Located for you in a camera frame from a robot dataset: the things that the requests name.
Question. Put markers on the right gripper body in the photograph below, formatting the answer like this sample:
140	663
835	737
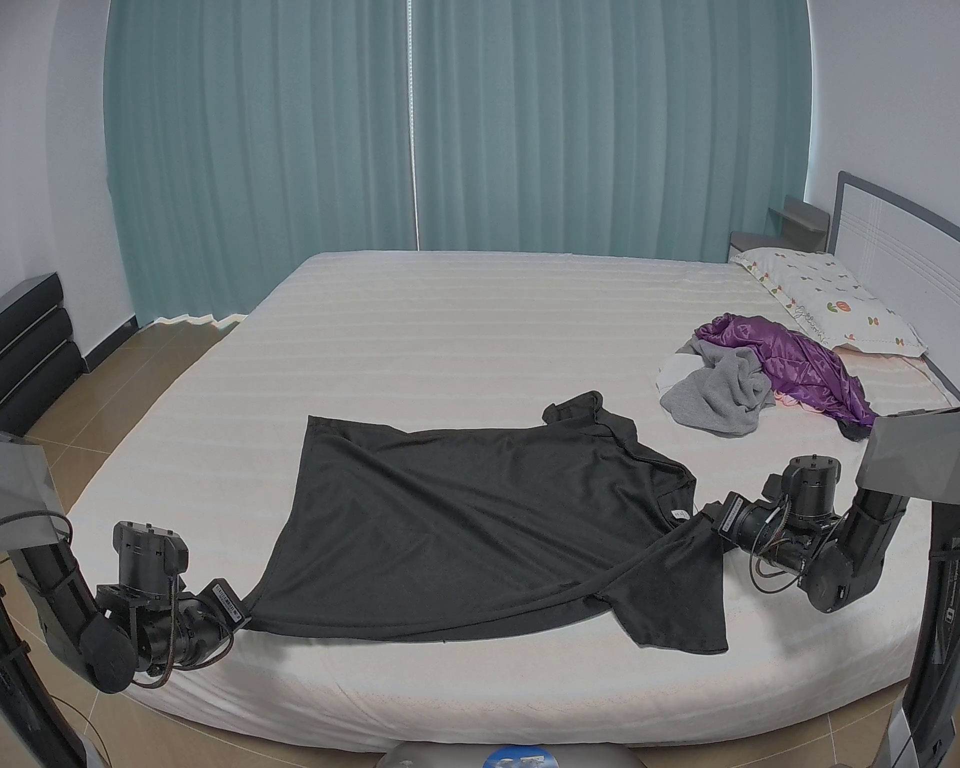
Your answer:
750	529

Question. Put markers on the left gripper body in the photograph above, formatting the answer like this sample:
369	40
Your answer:
214	626

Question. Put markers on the black T-shirt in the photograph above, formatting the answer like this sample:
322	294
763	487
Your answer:
465	510

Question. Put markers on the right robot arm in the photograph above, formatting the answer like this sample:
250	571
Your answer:
855	547

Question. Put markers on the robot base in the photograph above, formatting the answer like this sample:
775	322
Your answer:
450	757

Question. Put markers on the bed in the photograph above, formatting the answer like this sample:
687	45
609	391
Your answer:
450	337

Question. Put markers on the pink garment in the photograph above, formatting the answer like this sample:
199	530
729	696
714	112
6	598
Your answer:
791	403

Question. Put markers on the grey knit garment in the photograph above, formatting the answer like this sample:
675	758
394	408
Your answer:
720	397

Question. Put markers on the small dark grey garment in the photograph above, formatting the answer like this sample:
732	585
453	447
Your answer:
855	431

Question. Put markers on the white garment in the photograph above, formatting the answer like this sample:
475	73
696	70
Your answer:
675	371

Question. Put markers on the purple satin garment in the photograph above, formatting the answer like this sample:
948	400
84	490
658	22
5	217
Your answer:
795	360

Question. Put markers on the white printed pillow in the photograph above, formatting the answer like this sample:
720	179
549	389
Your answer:
832	296

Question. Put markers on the grey bedside table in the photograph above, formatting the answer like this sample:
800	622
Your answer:
795	225

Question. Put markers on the black dressing table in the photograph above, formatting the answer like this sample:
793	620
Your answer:
37	352

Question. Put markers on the blue-green curtain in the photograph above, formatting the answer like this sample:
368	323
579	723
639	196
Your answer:
262	150
600	127

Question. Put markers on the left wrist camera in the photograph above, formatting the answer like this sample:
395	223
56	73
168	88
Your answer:
150	562

